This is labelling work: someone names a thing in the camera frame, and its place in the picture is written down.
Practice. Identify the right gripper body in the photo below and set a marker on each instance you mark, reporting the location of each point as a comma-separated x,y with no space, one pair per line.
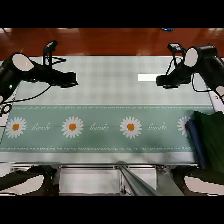
175,78

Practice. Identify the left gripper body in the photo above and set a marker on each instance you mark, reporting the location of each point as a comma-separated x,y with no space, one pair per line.
65,80

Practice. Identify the dark green T-shirt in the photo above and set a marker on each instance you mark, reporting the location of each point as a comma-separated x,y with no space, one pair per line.
211,140

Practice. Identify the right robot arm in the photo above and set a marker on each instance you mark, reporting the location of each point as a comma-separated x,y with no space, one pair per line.
208,63

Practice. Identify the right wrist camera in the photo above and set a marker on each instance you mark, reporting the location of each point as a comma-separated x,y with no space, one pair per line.
175,48

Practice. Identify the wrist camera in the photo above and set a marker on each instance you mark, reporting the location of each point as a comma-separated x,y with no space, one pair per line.
49,50
175,48

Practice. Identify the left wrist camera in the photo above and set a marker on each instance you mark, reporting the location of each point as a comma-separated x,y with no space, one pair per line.
49,50

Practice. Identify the silver frame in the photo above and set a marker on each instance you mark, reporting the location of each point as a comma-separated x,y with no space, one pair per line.
136,181

